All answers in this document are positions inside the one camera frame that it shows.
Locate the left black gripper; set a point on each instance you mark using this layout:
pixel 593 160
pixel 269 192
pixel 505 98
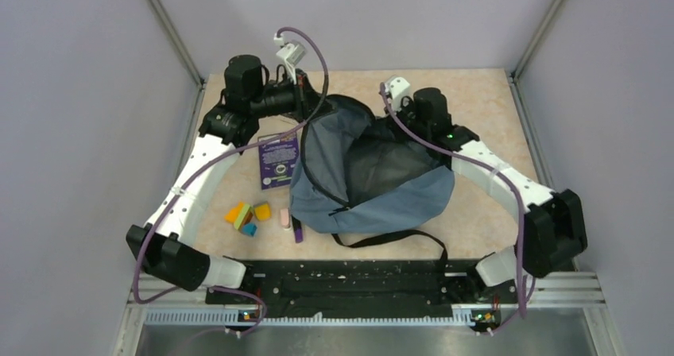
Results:
pixel 307 99

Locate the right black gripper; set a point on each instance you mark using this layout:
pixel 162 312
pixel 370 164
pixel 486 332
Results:
pixel 408 104

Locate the blue student backpack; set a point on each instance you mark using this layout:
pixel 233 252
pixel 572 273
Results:
pixel 355 176

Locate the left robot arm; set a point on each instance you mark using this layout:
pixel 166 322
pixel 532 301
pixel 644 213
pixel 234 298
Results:
pixel 162 246

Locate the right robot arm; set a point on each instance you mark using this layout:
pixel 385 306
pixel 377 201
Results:
pixel 550 225

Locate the purple cover book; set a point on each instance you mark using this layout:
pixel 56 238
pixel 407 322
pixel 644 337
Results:
pixel 277 161

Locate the pink eraser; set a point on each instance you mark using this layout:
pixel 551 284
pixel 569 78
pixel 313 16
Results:
pixel 285 219

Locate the yellow sharpener block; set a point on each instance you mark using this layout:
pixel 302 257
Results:
pixel 263 211

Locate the purple highlighter pen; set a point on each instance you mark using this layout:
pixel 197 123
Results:
pixel 297 230

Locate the orange yellow sticky notes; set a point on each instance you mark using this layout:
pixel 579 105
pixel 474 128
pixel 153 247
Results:
pixel 240 215

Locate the blue small block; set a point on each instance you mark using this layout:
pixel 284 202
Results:
pixel 249 229

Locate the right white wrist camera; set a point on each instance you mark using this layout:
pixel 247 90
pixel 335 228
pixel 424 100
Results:
pixel 396 89

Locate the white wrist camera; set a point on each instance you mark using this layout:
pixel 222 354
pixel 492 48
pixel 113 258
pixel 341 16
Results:
pixel 396 89
pixel 290 53

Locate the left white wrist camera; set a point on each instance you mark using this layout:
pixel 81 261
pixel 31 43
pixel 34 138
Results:
pixel 290 53

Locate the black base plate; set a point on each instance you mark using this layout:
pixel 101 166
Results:
pixel 371 289

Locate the aluminium frame rail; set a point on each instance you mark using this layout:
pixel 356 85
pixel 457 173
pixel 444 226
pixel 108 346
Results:
pixel 567 315

